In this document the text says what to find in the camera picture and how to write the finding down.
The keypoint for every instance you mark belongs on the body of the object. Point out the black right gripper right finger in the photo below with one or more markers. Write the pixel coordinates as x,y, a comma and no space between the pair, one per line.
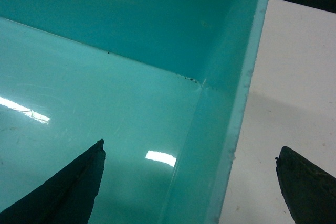
308,190

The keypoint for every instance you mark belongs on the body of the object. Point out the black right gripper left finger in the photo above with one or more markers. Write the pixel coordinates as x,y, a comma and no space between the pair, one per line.
66,197

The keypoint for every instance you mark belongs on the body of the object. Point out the turquoise plastic bin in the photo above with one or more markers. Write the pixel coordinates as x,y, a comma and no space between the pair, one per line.
163,82

